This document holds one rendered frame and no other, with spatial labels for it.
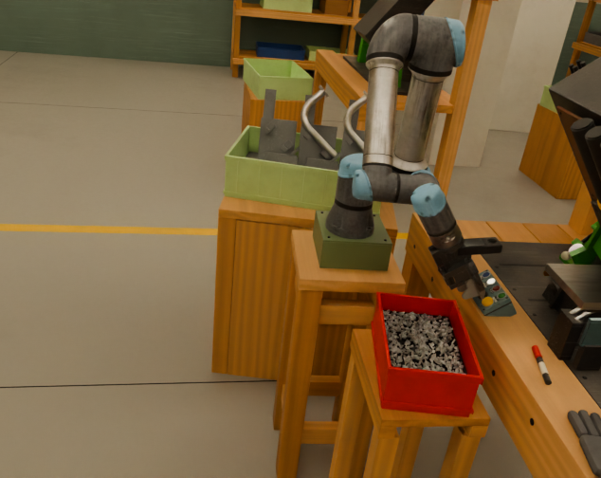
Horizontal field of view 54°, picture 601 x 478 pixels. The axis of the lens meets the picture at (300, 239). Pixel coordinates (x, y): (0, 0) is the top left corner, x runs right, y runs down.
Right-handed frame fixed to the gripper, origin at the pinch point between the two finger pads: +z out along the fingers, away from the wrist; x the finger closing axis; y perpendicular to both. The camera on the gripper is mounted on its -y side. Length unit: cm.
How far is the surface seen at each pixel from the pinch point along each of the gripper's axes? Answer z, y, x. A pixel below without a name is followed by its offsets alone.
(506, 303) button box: 5.0, -4.0, 1.9
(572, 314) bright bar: 3.9, -14.6, 16.3
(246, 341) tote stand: 32, 88, -78
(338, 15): 55, -60, -653
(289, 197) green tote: -13, 41, -86
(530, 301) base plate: 14.7, -11.2, -5.5
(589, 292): -9.3, -17.0, 25.8
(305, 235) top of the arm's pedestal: -14, 38, -50
